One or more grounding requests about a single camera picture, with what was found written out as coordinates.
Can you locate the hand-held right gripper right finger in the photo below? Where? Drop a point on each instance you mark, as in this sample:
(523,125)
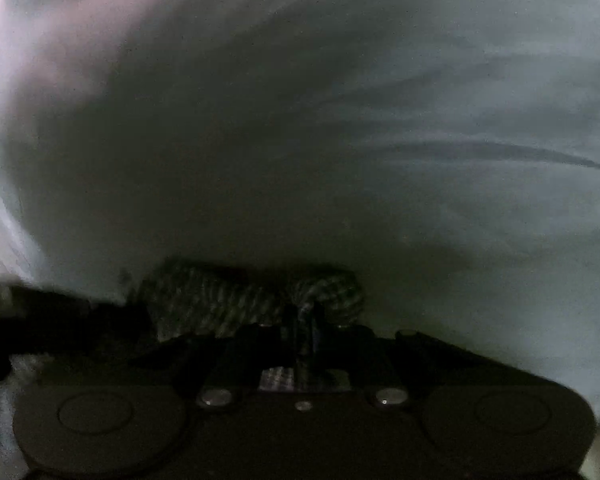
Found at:
(350,347)

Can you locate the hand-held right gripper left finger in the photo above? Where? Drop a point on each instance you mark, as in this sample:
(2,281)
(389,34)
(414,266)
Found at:
(260,345)

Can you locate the blue checkered shirt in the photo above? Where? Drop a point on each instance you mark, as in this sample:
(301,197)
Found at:
(205,300)

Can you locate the carrot print quilt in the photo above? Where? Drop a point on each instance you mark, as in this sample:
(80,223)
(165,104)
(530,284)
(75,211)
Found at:
(300,110)

